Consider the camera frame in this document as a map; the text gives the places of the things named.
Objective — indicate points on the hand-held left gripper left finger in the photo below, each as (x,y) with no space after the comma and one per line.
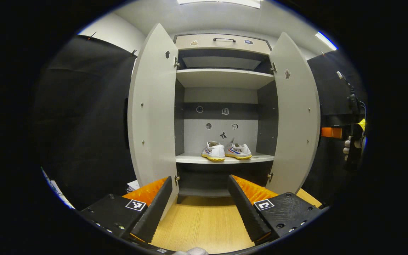
(156,210)

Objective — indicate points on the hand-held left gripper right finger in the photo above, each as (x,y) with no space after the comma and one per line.
(246,212)

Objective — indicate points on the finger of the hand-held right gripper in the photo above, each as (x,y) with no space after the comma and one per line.
(331,132)

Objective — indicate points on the grey cabinet door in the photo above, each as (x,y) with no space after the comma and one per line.
(152,117)
(296,117)

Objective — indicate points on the white shoe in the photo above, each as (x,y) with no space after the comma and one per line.
(239,150)
(214,151)

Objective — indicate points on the grey shoe cabinet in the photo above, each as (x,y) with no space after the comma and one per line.
(221,95)

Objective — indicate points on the metal door hinge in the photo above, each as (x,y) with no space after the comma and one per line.
(176,62)
(176,179)
(270,177)
(273,67)

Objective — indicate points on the dark cabinet base board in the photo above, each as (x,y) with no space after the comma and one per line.
(204,192)

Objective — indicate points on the grey cabinet shelf board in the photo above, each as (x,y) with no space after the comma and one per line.
(190,158)
(225,78)

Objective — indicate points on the beige cabinet drawer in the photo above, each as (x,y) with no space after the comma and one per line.
(207,46)

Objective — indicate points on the black backdrop cloth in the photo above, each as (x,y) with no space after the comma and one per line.
(331,88)
(83,124)

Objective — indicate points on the white cover book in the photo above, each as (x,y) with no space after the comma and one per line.
(134,186)

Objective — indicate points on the narrow ceiling light panel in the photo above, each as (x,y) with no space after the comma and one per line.
(326,40)

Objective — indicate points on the large ceiling light panel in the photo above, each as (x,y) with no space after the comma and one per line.
(221,3)

